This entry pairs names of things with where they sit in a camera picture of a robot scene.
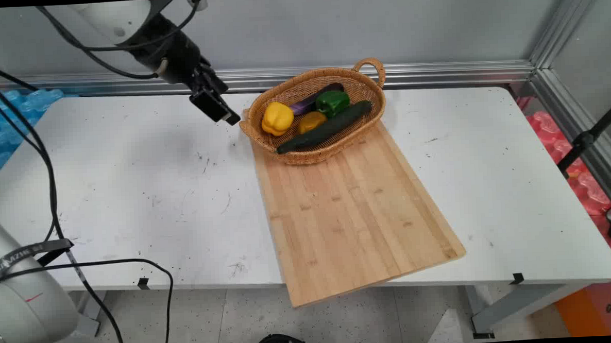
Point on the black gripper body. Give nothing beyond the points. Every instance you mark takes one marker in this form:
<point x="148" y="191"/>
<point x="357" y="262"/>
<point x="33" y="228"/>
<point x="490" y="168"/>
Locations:
<point x="174" y="53"/>

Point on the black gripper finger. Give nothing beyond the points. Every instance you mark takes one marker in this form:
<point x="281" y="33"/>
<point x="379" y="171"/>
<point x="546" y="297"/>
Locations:
<point x="211" y="106"/>
<point x="217" y="80"/>

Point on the brown-yellow potato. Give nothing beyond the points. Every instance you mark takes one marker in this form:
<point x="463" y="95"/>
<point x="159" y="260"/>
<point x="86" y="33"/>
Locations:
<point x="311" y="122"/>

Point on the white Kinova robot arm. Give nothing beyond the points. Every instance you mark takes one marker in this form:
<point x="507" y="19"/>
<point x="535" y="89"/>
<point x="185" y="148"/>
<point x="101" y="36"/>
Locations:
<point x="30" y="307"/>

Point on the yellow bell pepper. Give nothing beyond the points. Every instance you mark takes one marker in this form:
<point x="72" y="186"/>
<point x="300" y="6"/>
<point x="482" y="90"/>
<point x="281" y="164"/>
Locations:
<point x="277" y="118"/>

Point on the purple eggplant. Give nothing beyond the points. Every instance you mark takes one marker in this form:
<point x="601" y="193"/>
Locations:
<point x="310" y="102"/>

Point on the dark green zucchini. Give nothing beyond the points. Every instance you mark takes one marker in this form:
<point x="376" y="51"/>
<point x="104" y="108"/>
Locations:
<point x="324" y="128"/>

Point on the green bell pepper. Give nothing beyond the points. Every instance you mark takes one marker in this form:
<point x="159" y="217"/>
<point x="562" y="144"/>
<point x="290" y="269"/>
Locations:
<point x="332" y="103"/>

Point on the blue bubble wrap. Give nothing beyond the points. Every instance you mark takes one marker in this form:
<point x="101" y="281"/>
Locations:
<point x="9" y="122"/>

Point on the wooden cutting board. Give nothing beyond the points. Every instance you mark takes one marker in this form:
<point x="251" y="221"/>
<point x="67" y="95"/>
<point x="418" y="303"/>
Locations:
<point x="354" y="216"/>

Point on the black tape piece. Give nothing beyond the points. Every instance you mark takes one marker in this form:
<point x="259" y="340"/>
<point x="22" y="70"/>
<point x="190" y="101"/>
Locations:
<point x="517" y="278"/>
<point x="144" y="283"/>

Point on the black tripod stand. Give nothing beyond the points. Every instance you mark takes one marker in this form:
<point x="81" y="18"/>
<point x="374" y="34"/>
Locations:
<point x="585" y="141"/>

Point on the pink bubble wrap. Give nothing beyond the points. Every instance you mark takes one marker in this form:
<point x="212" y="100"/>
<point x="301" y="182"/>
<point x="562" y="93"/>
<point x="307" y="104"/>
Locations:
<point x="582" y="180"/>

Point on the long aluminium frame rail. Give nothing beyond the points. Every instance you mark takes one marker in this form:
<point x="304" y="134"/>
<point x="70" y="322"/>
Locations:
<point x="409" y="75"/>

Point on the aluminium frame post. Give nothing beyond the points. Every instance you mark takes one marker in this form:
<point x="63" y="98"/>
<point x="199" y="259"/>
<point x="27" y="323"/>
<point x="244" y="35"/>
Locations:
<point x="562" y="23"/>

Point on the short aluminium frame rail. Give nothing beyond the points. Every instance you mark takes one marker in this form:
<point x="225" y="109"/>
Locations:
<point x="577" y="128"/>

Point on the grey table leg frame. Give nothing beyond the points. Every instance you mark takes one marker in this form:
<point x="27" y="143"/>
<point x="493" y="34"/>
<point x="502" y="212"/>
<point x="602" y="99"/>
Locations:
<point x="517" y="304"/>

